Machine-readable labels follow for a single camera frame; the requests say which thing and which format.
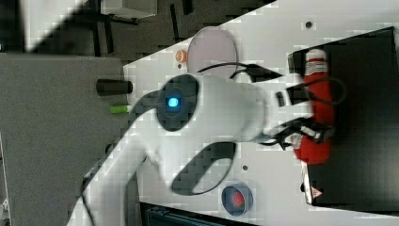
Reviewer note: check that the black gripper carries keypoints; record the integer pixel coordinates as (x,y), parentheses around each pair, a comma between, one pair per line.
(292,96)

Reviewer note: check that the red felt ketchup bottle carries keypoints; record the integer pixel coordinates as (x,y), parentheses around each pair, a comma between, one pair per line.
(316,151)

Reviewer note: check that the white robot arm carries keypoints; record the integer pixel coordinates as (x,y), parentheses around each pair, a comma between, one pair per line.
(186,128)

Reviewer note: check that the black toaster oven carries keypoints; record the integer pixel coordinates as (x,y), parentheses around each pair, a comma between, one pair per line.
(362,171)

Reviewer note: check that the grey round plate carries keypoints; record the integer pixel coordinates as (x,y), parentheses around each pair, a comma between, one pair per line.
(210,46)

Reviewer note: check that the red strawberry in bowl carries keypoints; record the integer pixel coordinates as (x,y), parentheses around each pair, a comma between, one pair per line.
(238,200)

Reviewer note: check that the blue bowl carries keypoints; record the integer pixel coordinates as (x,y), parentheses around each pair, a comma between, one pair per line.
(226,198)

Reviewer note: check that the orange slice toy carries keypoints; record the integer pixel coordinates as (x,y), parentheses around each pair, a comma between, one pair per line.
(181,56)

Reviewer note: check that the green marker pen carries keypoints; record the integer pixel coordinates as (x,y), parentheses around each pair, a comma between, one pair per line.
(120,109)

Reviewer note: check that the black cylinder post upper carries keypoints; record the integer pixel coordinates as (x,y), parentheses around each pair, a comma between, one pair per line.
(109,87)

